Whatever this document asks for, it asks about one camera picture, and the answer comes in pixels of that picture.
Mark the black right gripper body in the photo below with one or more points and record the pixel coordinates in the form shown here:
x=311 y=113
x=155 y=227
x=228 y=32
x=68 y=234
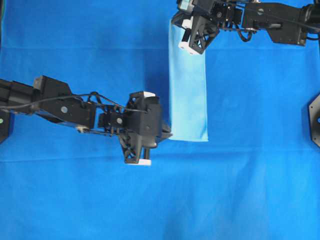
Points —
x=199 y=32

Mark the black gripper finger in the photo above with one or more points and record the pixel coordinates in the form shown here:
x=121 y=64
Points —
x=166 y=131

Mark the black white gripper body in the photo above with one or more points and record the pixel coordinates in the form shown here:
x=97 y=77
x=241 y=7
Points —
x=142 y=127

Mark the light blue towel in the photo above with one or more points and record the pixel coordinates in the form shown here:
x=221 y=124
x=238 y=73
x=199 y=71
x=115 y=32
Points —
x=188 y=114

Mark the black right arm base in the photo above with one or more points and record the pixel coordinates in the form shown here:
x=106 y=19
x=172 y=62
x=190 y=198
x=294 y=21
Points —
x=313 y=110

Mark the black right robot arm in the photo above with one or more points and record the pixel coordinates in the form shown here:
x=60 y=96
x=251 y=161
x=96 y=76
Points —
x=284 y=24

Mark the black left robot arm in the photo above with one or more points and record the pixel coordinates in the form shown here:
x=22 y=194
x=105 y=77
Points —
x=53 y=100

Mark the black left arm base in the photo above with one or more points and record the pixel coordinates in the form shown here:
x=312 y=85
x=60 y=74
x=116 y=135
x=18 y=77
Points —
x=7 y=120

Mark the blue table cloth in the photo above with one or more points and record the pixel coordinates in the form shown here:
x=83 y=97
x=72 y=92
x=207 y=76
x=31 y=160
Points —
x=256 y=178

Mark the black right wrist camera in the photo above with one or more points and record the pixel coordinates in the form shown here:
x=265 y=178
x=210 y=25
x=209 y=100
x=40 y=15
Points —
x=192 y=7

